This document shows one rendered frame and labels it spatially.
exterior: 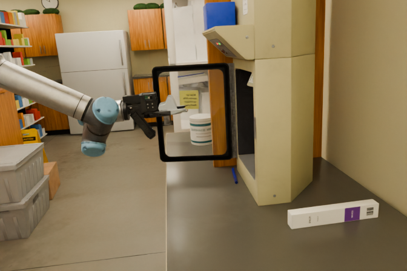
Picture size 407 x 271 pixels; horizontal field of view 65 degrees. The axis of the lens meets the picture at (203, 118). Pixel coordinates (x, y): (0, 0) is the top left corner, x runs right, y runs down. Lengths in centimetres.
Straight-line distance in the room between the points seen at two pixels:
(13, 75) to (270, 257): 82
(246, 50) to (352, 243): 59
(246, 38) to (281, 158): 39
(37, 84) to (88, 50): 498
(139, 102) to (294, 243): 65
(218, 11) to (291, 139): 50
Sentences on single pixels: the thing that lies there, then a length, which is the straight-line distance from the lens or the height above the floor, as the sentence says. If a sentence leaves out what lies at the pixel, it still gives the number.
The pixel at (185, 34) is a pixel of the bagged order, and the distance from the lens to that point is 232.
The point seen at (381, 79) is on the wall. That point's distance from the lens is 119.
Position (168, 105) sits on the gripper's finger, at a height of 127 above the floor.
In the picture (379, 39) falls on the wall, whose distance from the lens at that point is 120.
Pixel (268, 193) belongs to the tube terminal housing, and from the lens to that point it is 108.
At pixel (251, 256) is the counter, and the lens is 87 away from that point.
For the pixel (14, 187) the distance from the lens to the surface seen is 294.
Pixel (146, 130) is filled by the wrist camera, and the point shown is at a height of 118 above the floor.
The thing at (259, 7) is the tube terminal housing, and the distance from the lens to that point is 96.
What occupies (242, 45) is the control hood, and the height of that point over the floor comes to 145.
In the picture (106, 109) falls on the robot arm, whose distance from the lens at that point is 95.
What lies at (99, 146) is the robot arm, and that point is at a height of 117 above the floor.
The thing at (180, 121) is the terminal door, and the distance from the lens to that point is 130.
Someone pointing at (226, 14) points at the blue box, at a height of 156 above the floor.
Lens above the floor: 146
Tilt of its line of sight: 13 degrees down
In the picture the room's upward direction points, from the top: 3 degrees counter-clockwise
